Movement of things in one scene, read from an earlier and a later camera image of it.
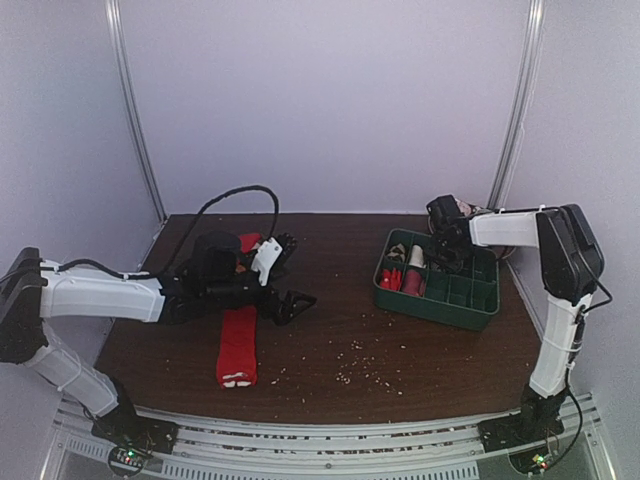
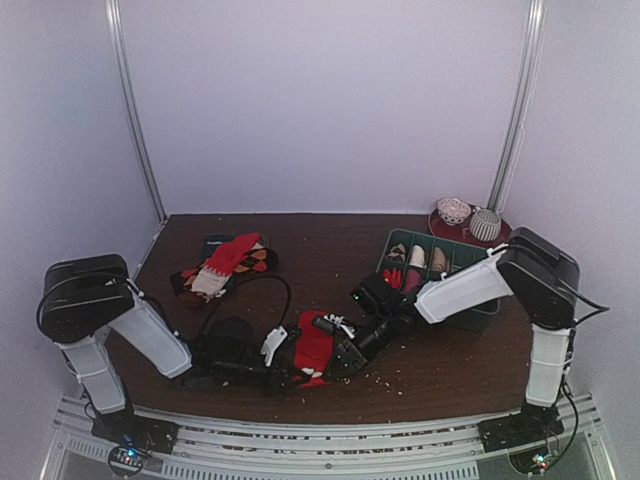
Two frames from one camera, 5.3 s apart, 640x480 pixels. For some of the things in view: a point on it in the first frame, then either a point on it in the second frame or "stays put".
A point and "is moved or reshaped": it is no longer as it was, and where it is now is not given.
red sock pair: [237, 360] is moved or reshaped
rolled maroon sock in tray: [414, 283] stays put
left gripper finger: [290, 306] → [280, 380]
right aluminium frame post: [520, 109] stays put
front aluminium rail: [448, 451] stays put
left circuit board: [128, 460] stays put
